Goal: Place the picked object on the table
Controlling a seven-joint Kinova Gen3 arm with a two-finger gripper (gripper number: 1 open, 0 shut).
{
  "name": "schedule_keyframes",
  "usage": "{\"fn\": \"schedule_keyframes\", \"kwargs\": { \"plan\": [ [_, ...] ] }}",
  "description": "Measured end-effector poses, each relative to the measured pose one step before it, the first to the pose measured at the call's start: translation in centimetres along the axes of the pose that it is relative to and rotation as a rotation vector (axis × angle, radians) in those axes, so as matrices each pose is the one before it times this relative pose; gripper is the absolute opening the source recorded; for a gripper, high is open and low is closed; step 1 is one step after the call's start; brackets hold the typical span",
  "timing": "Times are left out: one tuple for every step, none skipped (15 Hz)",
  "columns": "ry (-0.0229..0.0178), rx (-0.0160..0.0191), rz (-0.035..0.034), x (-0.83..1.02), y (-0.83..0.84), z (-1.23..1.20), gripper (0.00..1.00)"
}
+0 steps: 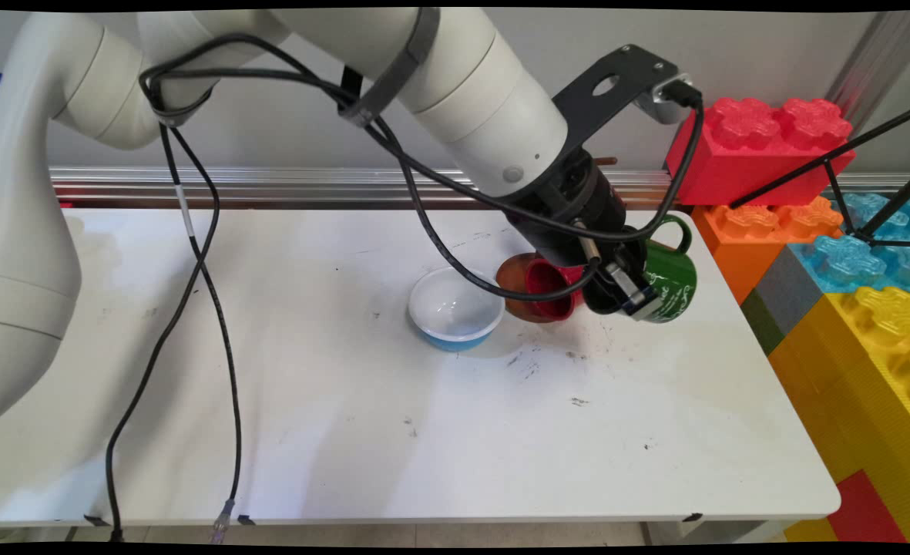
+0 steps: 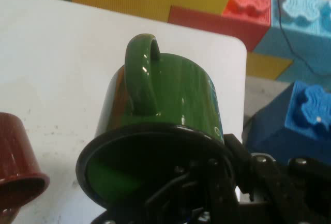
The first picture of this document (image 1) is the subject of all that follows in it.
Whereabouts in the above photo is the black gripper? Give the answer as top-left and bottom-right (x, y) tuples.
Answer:
(501, 150), (660, 322)

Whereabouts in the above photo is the green mug with white print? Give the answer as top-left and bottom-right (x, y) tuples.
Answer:
(582, 214), (698, 325)

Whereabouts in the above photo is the red mug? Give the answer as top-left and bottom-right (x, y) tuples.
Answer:
(522, 258), (586, 322)

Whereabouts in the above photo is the orange giant toy brick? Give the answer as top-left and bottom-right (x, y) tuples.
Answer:
(690, 197), (845, 305)

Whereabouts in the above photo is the brown wooden mug tree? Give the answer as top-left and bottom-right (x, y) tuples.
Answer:
(495, 156), (619, 323)

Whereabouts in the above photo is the dark green giant toy brick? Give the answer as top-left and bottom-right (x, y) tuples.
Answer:
(740, 289), (787, 355)

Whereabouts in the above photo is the grey giant toy brick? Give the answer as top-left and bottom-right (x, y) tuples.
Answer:
(754, 243), (825, 336)

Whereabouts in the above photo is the red giant toy brick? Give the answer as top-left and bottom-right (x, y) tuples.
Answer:
(664, 96), (856, 207)

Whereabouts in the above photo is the white bowl with blue outside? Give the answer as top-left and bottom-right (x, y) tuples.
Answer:
(408, 266), (506, 353)

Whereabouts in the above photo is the translucent blue giant toy brick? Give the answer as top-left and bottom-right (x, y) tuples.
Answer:
(786, 191), (910, 295)

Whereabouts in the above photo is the yellow giant toy brick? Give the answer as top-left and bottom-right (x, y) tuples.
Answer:
(767, 285), (910, 544)

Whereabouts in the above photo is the black tripod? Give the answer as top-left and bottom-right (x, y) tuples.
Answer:
(728, 100), (910, 249)

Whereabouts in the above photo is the flat red toy brick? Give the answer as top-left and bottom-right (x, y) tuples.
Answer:
(828, 469), (908, 544)

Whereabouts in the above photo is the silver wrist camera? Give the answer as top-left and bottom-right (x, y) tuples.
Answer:
(632, 72), (703, 126)

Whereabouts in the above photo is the black metal camera bracket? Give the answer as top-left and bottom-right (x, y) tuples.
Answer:
(551, 44), (683, 159)

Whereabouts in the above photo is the black camera usb cable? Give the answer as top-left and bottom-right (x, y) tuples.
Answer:
(139, 31), (706, 544)

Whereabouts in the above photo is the aluminium profile post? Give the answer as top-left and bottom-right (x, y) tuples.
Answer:
(824, 9), (910, 116)

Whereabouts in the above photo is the black cable with white label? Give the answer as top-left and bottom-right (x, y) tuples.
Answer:
(104, 69), (602, 544)

